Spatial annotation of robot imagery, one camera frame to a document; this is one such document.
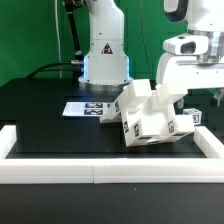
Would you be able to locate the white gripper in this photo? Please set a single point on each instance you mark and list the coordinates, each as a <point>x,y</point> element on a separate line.
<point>194,62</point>

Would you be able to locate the white marker sheet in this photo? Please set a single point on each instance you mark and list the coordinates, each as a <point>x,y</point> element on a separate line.
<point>85,109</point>

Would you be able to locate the white chair back part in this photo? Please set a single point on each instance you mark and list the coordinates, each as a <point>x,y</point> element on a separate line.
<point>137,94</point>

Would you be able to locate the white U-shaped fence frame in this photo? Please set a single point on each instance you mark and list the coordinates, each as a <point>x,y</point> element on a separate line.
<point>100,171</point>

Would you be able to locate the white chair seat part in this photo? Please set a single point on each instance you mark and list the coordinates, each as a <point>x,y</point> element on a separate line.
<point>153,117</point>

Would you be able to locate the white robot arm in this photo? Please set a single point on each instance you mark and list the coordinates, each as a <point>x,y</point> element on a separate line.
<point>106,65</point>

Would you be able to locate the white tagged cube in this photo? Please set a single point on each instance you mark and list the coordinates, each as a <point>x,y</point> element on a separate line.
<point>195,113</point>

